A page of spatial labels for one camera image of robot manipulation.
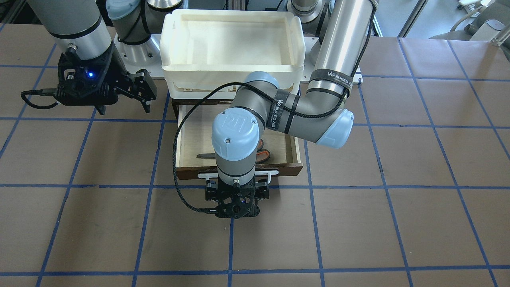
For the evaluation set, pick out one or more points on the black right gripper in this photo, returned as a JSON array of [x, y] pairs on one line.
[[112, 74]]

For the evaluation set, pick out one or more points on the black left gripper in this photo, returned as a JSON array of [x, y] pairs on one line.
[[263, 191]]

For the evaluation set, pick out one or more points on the orange grey handled scissors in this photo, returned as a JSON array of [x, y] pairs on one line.
[[262, 155]]

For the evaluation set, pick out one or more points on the wooden drawer with white handle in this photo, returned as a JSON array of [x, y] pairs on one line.
[[232, 134]]

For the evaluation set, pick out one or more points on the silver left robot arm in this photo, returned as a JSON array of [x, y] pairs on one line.
[[260, 105]]

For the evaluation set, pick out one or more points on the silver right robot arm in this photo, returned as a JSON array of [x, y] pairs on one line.
[[71, 22]]

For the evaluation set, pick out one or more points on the white foam tray box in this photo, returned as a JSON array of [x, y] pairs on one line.
[[203, 49]]

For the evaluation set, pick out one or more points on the brown paper table mat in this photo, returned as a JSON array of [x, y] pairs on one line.
[[419, 195]]

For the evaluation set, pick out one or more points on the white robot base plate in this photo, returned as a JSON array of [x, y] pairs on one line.
[[143, 56]]

